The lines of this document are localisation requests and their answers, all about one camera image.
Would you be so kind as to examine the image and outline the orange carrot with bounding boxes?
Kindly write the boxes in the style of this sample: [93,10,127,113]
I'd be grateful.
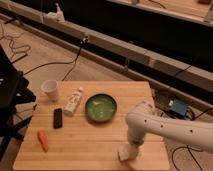
[37,131,48,152]

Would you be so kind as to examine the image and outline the white paper cup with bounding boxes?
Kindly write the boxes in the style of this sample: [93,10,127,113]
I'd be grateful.
[41,80,59,101]

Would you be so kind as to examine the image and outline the white tube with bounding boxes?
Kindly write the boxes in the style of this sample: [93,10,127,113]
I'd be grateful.
[64,87,83,116]

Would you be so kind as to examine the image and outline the black chair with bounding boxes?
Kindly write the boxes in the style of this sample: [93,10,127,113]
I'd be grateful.
[0,45,36,161]

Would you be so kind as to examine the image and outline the black floor cable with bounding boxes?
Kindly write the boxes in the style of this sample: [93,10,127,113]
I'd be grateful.
[23,36,89,81]

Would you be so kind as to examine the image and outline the white sponge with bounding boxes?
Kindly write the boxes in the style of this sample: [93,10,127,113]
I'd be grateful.
[118,144,132,161]

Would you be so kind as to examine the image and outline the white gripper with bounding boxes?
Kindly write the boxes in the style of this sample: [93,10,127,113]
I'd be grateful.
[127,126,146,159]

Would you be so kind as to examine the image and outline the wooden beam rail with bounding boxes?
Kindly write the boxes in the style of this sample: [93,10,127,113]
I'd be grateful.
[0,0,213,93]

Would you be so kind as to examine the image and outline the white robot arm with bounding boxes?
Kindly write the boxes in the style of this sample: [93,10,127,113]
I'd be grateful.
[125,101,213,153]

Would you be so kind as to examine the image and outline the black cable right floor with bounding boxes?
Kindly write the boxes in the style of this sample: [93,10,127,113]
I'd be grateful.
[154,89,213,171]

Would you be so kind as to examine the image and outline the blue power box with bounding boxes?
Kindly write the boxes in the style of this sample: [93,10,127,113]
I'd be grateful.
[169,98,187,118]

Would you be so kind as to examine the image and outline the black rectangular block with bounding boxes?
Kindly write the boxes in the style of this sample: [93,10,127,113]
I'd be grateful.
[53,108,63,129]

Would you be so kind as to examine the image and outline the white object on beam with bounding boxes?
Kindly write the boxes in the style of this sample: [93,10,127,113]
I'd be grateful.
[46,3,65,22]

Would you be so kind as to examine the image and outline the green bowl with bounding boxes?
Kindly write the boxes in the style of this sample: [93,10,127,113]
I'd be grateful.
[85,94,117,123]

